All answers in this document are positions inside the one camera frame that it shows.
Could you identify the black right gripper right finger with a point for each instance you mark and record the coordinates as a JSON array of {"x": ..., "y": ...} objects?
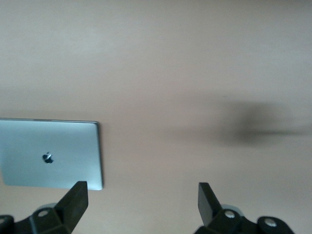
[{"x": 209, "y": 209}]

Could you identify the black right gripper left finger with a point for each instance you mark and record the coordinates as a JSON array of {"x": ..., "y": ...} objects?
[{"x": 70, "y": 209}]

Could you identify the silver laptop with black keyboard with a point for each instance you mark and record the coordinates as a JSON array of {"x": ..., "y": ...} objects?
[{"x": 48, "y": 141}]

